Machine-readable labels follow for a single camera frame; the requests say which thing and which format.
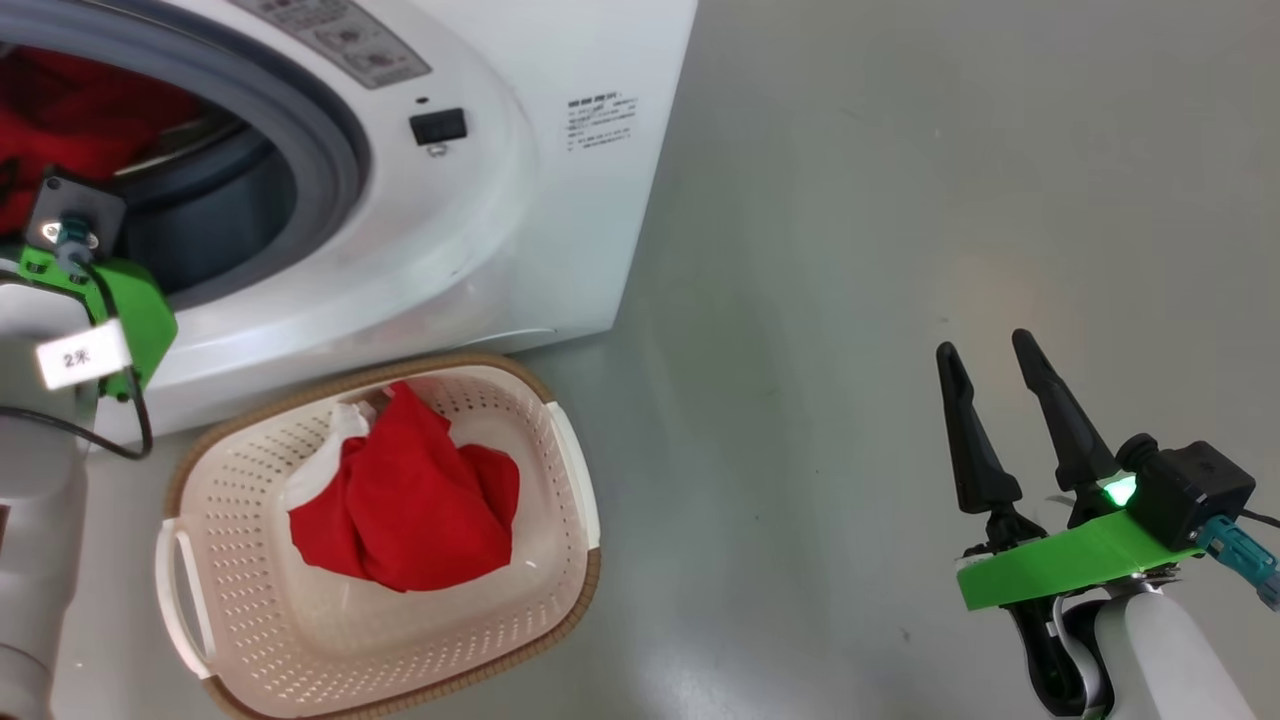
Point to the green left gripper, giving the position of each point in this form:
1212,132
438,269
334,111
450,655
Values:
145,310

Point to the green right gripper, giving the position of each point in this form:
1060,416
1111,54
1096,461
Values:
1070,560

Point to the white garment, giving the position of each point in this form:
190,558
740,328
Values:
325,450

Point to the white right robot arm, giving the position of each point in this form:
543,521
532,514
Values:
1160,660

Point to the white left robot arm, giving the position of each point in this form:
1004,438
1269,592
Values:
40,520

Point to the cream perforated laundry basket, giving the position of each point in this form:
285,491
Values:
300,620

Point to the white front-load washing machine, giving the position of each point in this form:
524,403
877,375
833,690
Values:
500,250

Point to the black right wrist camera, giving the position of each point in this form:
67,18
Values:
1195,490

